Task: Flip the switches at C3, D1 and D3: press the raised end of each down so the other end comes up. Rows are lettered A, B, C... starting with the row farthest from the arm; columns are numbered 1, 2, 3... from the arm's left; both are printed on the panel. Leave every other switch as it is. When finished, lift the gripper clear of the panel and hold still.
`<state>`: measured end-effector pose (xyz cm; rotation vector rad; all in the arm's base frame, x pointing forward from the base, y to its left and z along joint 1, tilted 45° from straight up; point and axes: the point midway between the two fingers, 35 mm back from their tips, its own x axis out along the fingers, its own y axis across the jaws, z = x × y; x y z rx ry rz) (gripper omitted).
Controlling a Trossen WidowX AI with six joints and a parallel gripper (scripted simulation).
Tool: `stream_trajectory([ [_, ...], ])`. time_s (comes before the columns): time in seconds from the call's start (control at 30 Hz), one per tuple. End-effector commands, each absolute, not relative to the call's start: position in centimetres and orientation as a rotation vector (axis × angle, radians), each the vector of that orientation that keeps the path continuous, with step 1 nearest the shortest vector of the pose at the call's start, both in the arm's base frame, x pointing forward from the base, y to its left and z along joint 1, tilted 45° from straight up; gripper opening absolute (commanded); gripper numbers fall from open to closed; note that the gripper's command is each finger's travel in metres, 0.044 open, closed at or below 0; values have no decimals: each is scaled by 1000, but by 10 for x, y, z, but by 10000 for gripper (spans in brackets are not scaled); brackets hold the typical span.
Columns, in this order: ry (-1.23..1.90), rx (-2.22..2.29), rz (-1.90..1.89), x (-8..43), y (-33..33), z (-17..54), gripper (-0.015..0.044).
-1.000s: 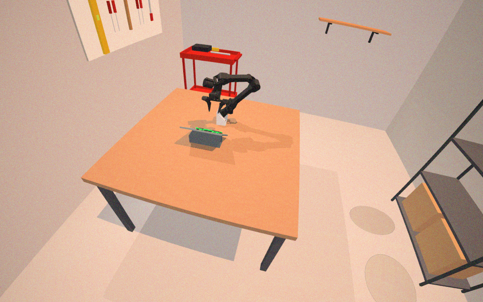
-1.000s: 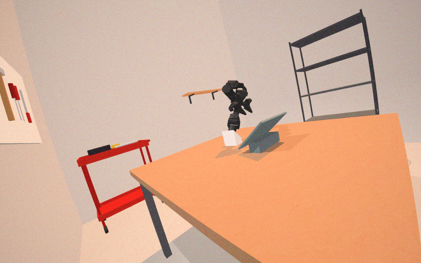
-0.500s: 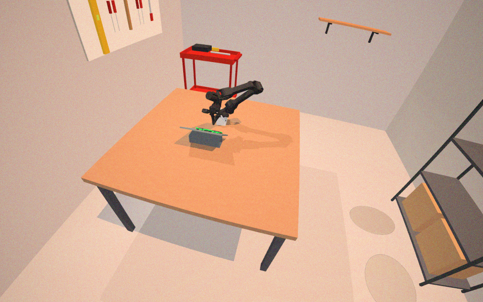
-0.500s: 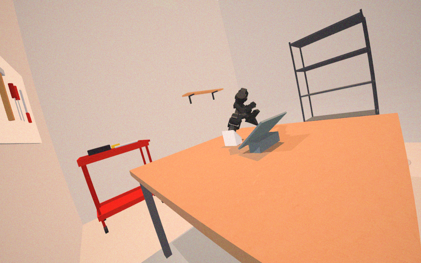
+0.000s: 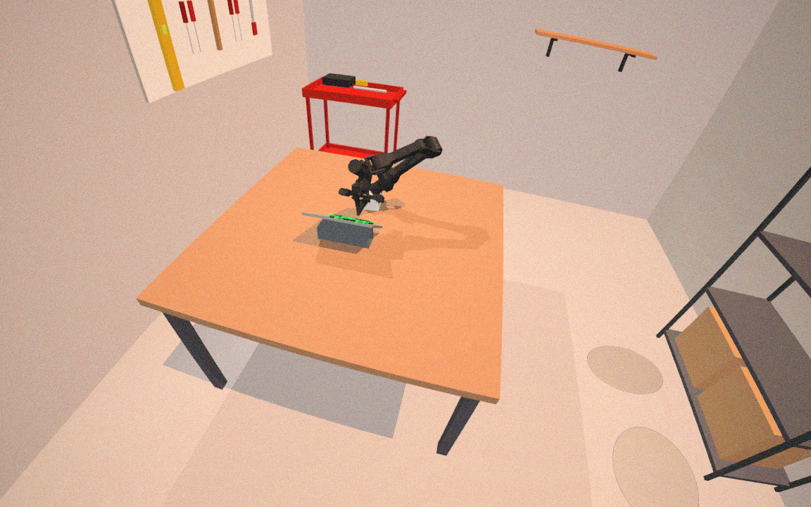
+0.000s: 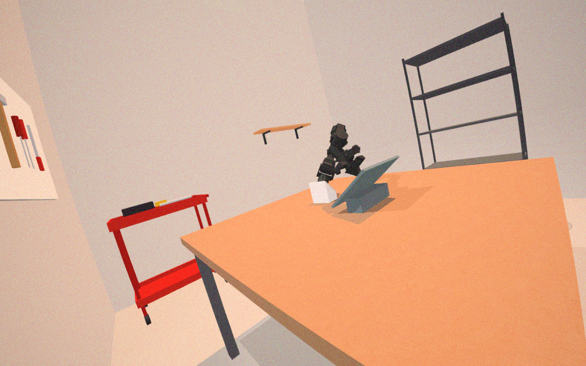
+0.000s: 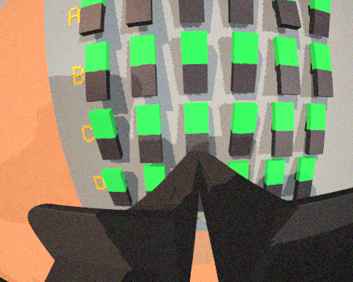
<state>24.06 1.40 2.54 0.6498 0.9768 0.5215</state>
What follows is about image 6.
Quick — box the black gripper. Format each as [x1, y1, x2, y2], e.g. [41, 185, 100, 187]
[334, 149, 365, 176]

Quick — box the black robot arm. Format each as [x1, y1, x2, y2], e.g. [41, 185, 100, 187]
[317, 124, 360, 184]

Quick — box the grey switch panel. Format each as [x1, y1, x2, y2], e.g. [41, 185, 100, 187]
[331, 155, 399, 214]

